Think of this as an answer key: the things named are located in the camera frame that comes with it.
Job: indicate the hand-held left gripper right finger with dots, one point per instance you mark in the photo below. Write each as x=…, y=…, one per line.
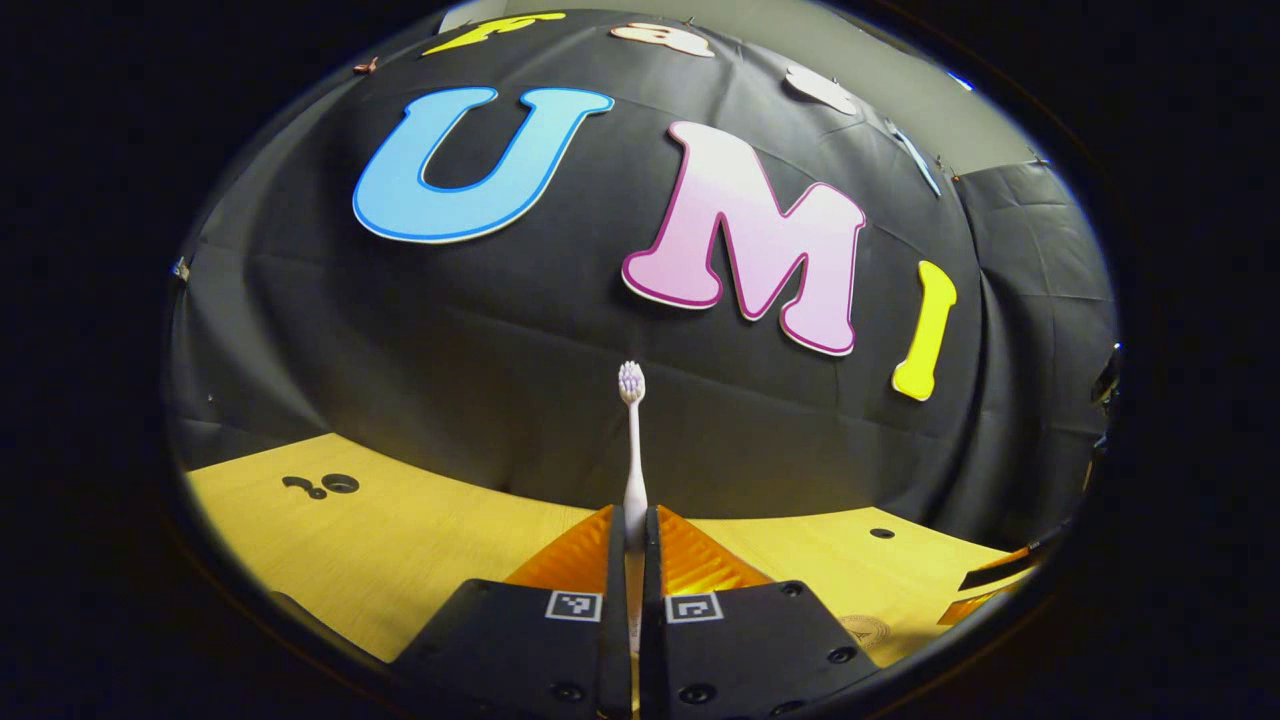
x=652, y=620

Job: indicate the wooden desktop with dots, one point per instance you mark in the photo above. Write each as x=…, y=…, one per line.
x=400, y=540

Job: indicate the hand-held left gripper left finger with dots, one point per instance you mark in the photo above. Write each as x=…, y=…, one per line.
x=612, y=620

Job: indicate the black backdrop cloth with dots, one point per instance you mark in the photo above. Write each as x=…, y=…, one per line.
x=500, y=330

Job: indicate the white toothbrush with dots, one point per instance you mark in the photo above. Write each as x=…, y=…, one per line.
x=634, y=460

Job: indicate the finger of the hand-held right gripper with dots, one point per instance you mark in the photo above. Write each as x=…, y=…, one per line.
x=975, y=607
x=1000, y=575

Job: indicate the orange cloth clip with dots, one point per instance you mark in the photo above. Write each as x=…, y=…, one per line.
x=365, y=66

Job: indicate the silver cloth clip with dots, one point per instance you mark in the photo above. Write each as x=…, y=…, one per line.
x=181, y=269

